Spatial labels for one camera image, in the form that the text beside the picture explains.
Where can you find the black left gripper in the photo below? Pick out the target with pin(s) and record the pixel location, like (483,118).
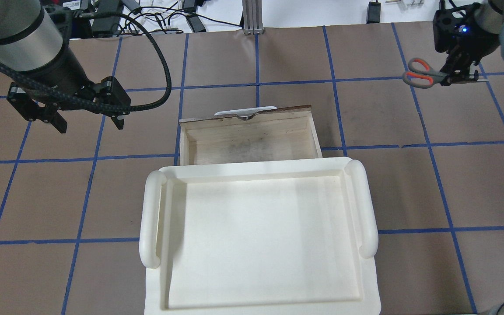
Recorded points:
(69,70)

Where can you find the black power adapter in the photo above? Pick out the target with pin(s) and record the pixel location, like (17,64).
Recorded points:
(373,15)

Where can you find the white plastic tray bin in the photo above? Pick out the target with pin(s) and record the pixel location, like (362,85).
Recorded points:
(288,237)

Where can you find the wooden drawer with white handle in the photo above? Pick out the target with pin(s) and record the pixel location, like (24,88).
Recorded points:
(249,135)

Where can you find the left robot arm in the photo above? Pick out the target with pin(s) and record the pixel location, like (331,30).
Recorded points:
(47,77)

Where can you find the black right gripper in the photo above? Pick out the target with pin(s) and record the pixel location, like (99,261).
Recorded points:
(483,40)

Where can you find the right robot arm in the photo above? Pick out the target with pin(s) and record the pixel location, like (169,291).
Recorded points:
(467,34)

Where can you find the grey orange scissors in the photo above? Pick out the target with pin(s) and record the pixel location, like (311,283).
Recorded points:
(421,75)

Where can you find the aluminium frame post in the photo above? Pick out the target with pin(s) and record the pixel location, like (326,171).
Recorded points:
(252,17)

